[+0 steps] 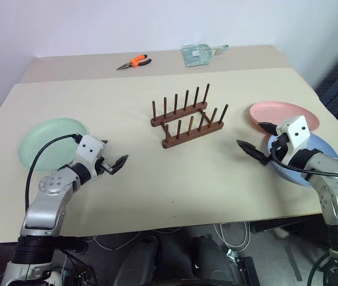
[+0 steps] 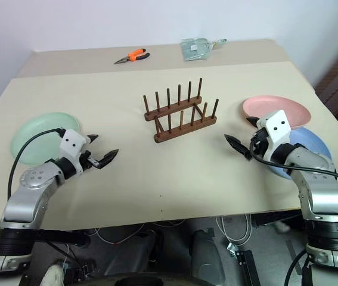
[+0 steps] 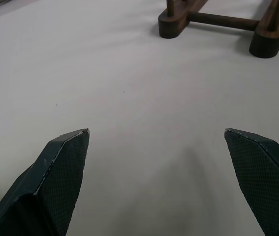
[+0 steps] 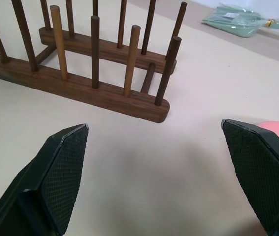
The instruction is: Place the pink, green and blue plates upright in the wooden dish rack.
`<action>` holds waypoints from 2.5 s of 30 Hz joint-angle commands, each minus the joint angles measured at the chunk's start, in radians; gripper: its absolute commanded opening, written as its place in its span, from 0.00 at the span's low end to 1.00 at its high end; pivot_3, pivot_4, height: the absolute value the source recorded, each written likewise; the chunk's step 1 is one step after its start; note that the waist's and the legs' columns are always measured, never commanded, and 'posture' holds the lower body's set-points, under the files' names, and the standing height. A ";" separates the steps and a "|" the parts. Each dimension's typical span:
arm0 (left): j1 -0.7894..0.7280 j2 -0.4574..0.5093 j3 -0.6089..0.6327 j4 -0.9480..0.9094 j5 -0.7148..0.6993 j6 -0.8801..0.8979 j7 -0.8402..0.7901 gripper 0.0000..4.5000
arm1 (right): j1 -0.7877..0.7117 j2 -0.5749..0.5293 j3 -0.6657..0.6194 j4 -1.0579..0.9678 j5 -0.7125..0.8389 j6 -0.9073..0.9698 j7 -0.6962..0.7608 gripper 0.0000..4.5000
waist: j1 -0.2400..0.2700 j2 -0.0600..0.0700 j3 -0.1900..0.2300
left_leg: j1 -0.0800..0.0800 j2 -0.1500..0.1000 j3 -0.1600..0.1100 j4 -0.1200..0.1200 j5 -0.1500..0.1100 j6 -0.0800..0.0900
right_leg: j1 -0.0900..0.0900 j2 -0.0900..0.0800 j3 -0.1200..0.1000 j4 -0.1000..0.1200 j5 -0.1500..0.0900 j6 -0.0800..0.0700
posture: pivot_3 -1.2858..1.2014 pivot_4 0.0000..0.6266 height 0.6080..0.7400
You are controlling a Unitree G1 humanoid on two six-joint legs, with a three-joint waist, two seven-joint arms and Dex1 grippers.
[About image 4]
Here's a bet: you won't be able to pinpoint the wooden dish rack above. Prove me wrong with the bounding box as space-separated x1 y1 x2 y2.
0 0 188 124

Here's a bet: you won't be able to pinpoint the green items in plastic bag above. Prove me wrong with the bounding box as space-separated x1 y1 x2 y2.
201 5 279 39

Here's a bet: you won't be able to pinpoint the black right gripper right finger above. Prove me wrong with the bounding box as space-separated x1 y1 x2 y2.
221 119 279 236

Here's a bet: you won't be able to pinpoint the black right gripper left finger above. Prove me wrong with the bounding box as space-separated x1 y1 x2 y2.
0 123 90 236

